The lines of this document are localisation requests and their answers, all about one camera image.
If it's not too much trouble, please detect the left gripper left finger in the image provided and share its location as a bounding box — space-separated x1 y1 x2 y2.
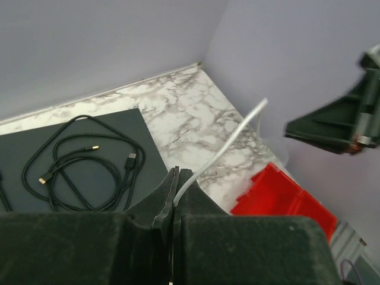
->
1 167 179 284

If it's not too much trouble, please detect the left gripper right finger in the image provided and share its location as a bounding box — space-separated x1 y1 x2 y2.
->
172 183 341 284

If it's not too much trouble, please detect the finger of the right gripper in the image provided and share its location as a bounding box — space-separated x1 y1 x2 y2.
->
284 69 379 155

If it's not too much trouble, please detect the thin white wire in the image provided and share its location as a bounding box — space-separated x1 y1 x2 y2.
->
173 97 270 207

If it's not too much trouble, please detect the red plastic tray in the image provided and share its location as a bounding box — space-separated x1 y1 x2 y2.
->
231 163 337 240

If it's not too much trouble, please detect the dark network switch box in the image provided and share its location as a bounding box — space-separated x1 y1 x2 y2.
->
1 109 167 213

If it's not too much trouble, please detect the black USB cable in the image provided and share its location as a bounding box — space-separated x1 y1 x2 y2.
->
0 115 147 213

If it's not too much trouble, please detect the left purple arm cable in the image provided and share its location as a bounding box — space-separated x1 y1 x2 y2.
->
340 259 363 285

